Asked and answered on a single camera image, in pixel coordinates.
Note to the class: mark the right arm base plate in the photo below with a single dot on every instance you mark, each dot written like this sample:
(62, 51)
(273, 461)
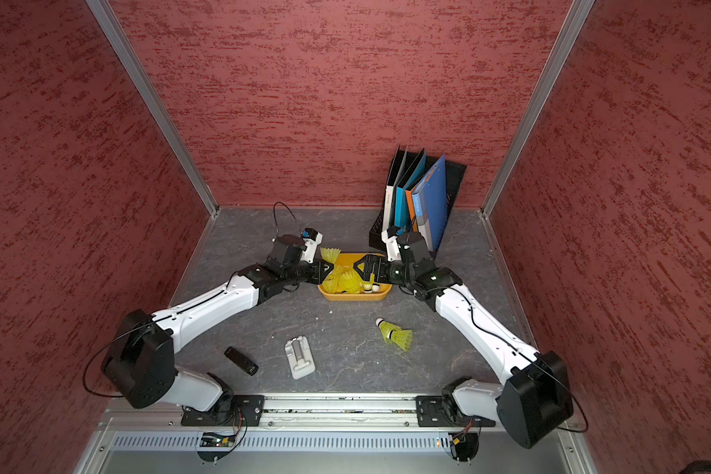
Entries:
(441, 411)

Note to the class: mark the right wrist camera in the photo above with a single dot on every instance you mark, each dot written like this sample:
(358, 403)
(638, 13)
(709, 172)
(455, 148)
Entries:
(405, 247)

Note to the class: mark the yellow shuttlecock top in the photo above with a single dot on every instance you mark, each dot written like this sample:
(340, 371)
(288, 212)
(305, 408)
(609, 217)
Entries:
(343, 280)

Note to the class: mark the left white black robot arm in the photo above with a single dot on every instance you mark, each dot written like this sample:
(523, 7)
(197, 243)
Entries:
(140, 362)

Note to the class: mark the white phone stand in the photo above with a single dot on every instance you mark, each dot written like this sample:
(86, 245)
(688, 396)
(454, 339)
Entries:
(300, 358)

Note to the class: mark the orange folder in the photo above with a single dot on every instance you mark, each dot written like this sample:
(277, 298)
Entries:
(417, 208)

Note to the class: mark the black file rack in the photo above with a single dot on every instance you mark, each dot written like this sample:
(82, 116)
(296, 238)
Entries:
(454, 176)

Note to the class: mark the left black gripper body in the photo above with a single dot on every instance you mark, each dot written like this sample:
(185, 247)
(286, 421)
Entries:
(310, 273)

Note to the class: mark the blue folder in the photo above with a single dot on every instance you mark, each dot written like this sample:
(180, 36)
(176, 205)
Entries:
(435, 201)

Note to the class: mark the yellow shuttlecock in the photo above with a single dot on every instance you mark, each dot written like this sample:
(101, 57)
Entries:
(385, 327)
(330, 255)
(402, 339)
(343, 280)

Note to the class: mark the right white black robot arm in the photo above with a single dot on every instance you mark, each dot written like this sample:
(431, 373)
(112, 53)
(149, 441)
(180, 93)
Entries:
(534, 397)

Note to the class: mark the teal folder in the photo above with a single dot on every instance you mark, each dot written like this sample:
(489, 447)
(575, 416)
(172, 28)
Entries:
(413, 171)

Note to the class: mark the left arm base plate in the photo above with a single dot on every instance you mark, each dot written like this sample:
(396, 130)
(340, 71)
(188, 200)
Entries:
(239, 410)

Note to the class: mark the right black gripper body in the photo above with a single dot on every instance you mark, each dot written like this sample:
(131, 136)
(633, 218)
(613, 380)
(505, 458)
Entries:
(388, 272)

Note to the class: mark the white folder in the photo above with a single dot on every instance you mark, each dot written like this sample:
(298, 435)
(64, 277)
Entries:
(395, 171)

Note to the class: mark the yellow plastic storage box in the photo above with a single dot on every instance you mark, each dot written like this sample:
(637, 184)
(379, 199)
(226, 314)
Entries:
(373, 291)

